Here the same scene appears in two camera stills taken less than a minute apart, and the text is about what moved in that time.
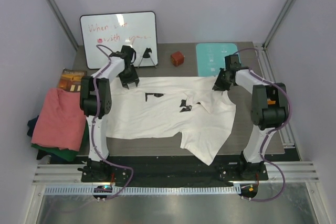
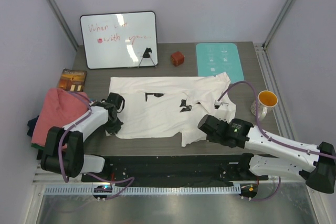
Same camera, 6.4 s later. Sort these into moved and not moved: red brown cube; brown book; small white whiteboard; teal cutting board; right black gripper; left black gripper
Moved: left black gripper; right black gripper
Not moved: teal cutting board; red brown cube; small white whiteboard; brown book
